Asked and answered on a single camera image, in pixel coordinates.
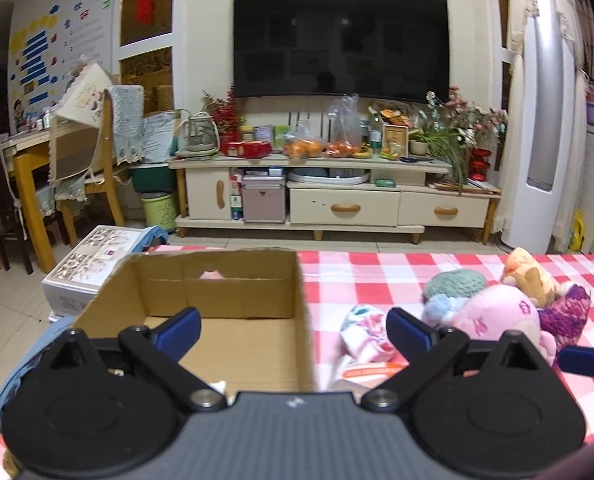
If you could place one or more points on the clear plastic bag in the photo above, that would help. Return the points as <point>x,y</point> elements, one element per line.
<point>344,120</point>

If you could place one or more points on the light blue plush toy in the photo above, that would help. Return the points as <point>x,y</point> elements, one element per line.
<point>439,307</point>

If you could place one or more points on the black flat television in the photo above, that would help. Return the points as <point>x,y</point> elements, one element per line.
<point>342,40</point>

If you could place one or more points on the white printed sack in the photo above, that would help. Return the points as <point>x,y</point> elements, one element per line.
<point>159,135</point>

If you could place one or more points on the white lace curtain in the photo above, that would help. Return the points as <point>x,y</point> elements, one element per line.
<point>532,0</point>

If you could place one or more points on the lace-draped cardboard box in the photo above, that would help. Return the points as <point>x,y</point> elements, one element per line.
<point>74,150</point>

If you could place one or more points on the wooden dining table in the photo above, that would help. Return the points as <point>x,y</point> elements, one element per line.
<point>22,142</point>

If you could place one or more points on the dark green bin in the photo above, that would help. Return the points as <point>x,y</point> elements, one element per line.
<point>152,177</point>

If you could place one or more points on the white tower air conditioner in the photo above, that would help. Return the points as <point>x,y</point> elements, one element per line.
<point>542,135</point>

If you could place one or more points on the blue fabric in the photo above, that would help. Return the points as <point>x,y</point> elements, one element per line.
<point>24,360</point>

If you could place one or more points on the red berry branch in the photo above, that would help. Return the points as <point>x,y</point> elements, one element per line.
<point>224,110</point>

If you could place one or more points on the pink artificial flower bouquet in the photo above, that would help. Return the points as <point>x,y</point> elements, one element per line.
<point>469,110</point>

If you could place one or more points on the light green trash bin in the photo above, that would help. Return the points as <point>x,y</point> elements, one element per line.
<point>159,210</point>

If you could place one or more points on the white printed carton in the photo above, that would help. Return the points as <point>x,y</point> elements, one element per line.
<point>92,265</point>

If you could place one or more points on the potted spider plant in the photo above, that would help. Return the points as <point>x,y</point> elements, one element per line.
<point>442,142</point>

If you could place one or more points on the bag of oranges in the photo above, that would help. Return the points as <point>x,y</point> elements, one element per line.
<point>303,147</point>

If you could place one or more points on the teal lace chair cover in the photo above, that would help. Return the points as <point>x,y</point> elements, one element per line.
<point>127,120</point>

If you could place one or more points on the glass electric kettle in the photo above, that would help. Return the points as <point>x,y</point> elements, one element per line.
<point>197,135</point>

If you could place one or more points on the bananas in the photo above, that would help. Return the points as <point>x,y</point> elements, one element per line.
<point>362,152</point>

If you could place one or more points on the teal fuzzy plush toy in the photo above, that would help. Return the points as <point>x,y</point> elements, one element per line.
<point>454,282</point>

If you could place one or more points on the tan plush toy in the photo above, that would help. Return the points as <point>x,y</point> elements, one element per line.
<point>524,272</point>

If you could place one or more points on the red checked tablecloth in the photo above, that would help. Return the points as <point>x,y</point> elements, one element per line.
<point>377,280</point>

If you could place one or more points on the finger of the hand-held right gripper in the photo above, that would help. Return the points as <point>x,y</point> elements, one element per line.
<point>589,361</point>

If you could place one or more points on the pink plush toy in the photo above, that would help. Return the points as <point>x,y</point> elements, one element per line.
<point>497,310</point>

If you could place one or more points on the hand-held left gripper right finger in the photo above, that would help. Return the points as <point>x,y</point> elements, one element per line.
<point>409,335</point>

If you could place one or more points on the red flat box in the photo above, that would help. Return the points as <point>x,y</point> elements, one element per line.
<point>249,148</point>

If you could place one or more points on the cream television stand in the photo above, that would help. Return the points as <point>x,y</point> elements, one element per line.
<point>342,207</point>

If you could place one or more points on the floral print sock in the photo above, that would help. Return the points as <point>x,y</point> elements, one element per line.
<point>364,325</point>

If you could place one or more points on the purple fuzzy plush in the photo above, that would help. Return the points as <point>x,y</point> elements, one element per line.
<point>567,310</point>

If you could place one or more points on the orange and white packet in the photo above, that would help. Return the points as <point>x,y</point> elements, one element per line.
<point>372,370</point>

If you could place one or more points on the yellow wooden chair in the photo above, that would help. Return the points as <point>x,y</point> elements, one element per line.
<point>27,185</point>

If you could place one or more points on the colourful wall sticker chart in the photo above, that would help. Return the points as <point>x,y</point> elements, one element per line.
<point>42,50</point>

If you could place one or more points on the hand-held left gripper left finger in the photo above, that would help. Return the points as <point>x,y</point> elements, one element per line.
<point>177,330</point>

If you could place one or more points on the pink storage box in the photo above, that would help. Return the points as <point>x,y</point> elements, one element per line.
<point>263,200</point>

